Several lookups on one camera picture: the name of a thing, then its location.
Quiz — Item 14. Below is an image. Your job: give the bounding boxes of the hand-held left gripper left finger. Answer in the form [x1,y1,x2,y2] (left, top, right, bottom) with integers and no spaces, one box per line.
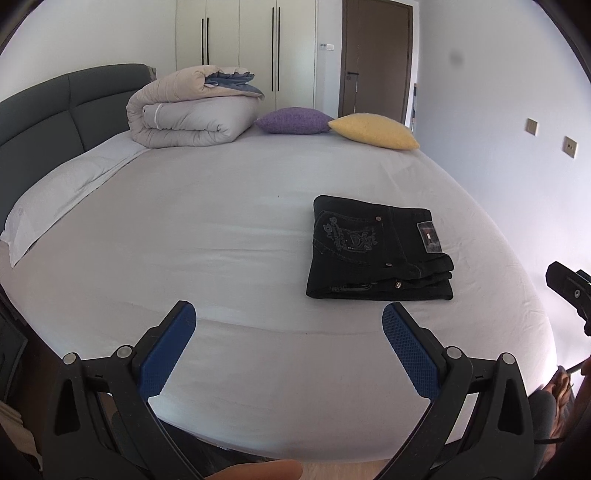
[44,300,214,480]

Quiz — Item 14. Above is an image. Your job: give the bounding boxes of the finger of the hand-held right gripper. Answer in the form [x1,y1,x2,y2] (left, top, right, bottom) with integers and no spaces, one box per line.
[545,261,591,337]

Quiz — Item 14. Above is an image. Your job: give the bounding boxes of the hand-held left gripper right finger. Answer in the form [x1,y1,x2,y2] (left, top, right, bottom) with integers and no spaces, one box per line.
[382,302,555,480]

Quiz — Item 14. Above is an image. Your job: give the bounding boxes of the black pants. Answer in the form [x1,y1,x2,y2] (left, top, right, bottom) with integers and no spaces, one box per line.
[305,195,454,301]

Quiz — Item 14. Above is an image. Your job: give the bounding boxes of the person's left hand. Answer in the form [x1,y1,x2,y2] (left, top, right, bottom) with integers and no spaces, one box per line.
[202,460,304,480]

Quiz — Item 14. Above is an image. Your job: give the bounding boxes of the bed with white sheet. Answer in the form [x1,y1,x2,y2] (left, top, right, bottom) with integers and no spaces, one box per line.
[0,122,555,462]

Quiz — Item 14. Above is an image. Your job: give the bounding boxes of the dark bedside cabinet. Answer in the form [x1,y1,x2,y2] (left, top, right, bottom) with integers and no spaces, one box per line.
[0,293,29,398]

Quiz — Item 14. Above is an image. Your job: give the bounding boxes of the white pillow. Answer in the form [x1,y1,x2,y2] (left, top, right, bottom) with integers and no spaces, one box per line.
[0,134,154,269]

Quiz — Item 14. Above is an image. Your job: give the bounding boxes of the yellow cushion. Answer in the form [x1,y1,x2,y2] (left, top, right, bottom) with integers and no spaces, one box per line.
[327,113,421,151]

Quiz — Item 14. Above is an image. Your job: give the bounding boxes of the folded beige duvet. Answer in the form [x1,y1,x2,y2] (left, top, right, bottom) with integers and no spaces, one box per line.
[126,65,266,149]

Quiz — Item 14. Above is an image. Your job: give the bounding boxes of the purple cushion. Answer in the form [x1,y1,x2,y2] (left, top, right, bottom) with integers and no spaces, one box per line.
[255,106,334,136]

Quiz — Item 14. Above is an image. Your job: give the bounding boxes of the grey padded headboard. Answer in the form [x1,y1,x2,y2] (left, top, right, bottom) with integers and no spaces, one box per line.
[0,63,158,232]

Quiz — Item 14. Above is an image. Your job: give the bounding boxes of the brown door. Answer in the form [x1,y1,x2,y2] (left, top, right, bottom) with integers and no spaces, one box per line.
[337,0,414,126]

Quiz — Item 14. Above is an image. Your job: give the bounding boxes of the white wardrobe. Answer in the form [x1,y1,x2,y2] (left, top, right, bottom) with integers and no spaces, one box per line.
[174,0,345,121]

